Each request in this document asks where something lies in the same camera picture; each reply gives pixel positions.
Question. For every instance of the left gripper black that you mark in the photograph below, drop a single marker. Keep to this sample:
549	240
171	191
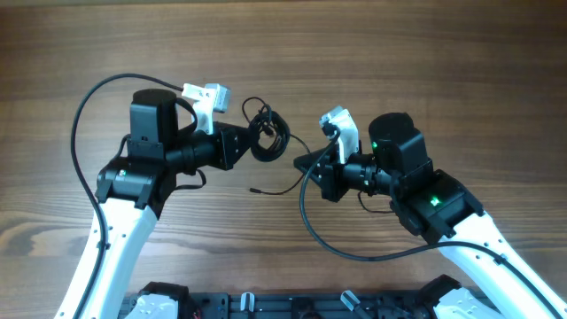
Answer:
227	151

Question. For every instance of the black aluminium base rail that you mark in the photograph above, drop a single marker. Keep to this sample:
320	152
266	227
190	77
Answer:
389	304

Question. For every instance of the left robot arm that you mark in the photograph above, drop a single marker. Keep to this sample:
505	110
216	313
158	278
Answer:
169	135

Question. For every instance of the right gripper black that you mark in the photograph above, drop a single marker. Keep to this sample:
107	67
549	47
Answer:
329	175

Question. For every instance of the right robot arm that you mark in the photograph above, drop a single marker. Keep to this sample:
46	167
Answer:
431	204

